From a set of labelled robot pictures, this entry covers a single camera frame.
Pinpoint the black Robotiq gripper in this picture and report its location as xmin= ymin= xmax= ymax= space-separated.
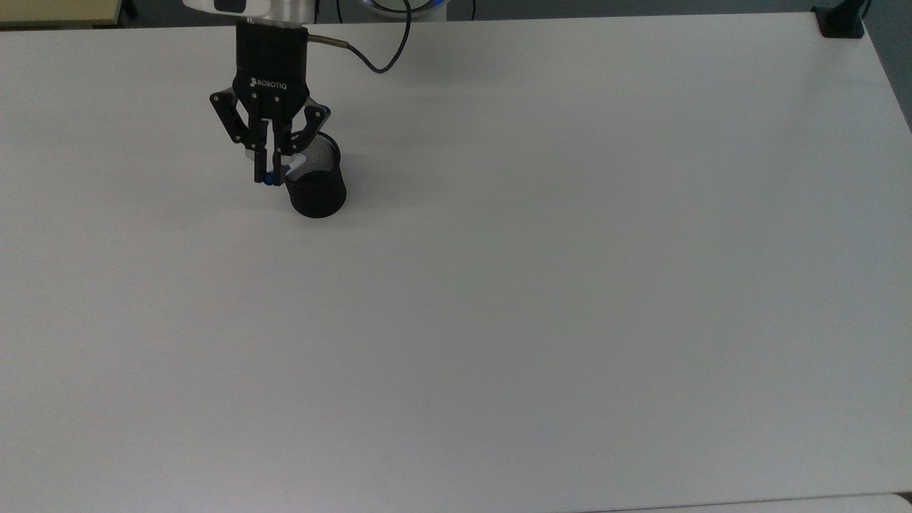
xmin=209 ymin=24 xmax=333 ymax=185

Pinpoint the white marker with blue cap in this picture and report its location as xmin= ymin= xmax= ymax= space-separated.
xmin=260 ymin=152 xmax=309 ymax=187

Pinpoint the black mesh pen cup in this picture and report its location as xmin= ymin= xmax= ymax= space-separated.
xmin=284 ymin=132 xmax=349 ymax=220

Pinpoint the light wooden table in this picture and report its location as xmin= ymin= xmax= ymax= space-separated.
xmin=0 ymin=0 xmax=123 ymax=30

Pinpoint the black table clamp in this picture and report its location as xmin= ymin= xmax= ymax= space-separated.
xmin=812 ymin=0 xmax=874 ymax=39

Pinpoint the white table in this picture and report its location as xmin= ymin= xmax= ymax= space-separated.
xmin=588 ymin=492 xmax=912 ymax=513

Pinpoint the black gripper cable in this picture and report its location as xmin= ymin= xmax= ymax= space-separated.
xmin=306 ymin=0 xmax=414 ymax=75

